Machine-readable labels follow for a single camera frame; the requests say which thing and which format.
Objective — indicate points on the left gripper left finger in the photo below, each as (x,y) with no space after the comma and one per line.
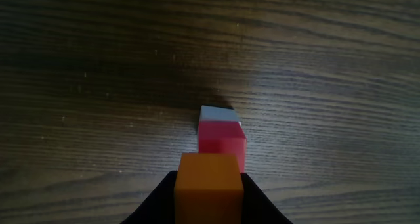
(157,204)

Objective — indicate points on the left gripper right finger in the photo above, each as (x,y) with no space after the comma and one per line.
(259,206)

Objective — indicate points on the orange cube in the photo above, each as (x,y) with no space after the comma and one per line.
(208,188)

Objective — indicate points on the red cube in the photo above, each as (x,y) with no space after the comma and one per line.
(223,138)

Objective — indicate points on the white cube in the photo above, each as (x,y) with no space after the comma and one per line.
(218,114)

